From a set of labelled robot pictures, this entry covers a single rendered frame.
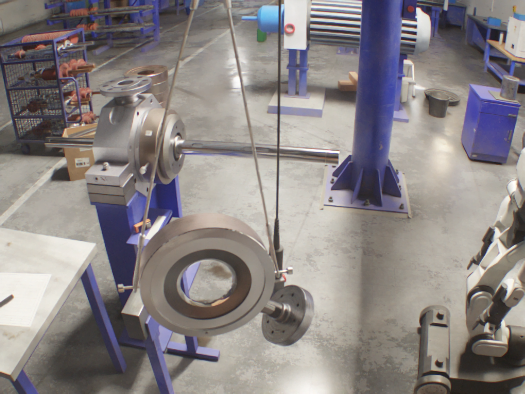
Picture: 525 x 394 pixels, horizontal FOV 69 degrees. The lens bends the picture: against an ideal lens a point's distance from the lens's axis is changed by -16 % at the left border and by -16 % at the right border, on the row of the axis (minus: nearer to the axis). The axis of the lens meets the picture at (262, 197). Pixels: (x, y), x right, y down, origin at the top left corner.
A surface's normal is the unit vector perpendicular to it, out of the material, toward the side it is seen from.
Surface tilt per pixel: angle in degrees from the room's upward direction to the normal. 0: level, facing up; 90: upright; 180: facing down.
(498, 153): 90
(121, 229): 90
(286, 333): 49
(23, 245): 0
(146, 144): 63
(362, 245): 0
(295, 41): 90
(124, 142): 45
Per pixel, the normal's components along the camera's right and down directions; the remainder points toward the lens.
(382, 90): 0.06, 0.53
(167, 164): 0.72, 0.45
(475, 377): 0.00, -0.85
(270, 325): -0.74, -0.48
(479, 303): -0.29, 0.51
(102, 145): -0.11, -0.23
